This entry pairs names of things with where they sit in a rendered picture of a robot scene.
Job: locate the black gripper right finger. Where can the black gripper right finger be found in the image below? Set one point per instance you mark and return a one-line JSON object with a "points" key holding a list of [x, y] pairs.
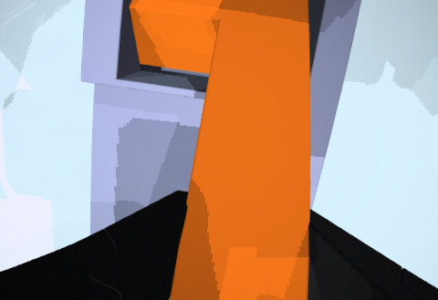
{"points": [[342, 267]]}

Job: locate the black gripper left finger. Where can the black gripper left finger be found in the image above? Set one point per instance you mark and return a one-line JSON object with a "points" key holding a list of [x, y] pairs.
{"points": [[132, 259]]}

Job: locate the orange l-shaped part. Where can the orange l-shaped part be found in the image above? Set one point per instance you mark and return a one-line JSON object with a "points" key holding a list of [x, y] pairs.
{"points": [[248, 205]]}

